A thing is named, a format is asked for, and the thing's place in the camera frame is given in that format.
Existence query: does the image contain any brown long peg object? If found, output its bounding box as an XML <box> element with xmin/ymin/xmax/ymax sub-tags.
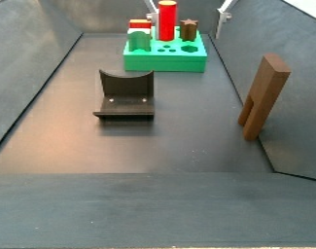
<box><xmin>238</xmin><ymin>53</ymin><xmax>291</xmax><ymax>141</ymax></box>

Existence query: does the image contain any green shape sorter board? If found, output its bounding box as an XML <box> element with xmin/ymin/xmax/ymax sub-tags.
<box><xmin>122</xmin><ymin>27</ymin><xmax>206</xmax><ymax>72</ymax></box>

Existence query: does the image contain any red square block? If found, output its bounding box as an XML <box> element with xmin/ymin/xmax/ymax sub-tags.
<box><xmin>128</xmin><ymin>18</ymin><xmax>151</xmax><ymax>28</ymax></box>

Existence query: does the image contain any black curved stand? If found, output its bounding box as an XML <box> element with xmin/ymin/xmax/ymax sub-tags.
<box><xmin>94</xmin><ymin>70</ymin><xmax>155</xmax><ymax>119</ymax></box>

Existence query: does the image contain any green arch block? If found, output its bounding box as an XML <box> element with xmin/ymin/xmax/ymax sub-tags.
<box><xmin>128</xmin><ymin>31</ymin><xmax>151</xmax><ymax>52</ymax></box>

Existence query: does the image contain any brown star block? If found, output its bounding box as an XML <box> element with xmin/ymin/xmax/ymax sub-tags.
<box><xmin>179</xmin><ymin>18</ymin><xmax>198</xmax><ymax>41</ymax></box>

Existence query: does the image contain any red cylinder block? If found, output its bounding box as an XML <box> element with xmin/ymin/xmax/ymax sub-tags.
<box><xmin>158</xmin><ymin>0</ymin><xmax>176</xmax><ymax>41</ymax></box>

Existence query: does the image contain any white left frame bracket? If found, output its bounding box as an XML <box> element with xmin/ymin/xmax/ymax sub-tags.
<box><xmin>143</xmin><ymin>0</ymin><xmax>158</xmax><ymax>38</ymax></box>

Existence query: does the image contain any white frame bracket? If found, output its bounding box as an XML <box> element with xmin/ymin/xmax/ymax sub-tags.
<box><xmin>214</xmin><ymin>0</ymin><xmax>238</xmax><ymax>38</ymax></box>
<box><xmin>143</xmin><ymin>0</ymin><xmax>158</xmax><ymax>38</ymax></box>

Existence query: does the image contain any white right frame bracket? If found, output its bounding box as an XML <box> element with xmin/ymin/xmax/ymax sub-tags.
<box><xmin>214</xmin><ymin>0</ymin><xmax>238</xmax><ymax>38</ymax></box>

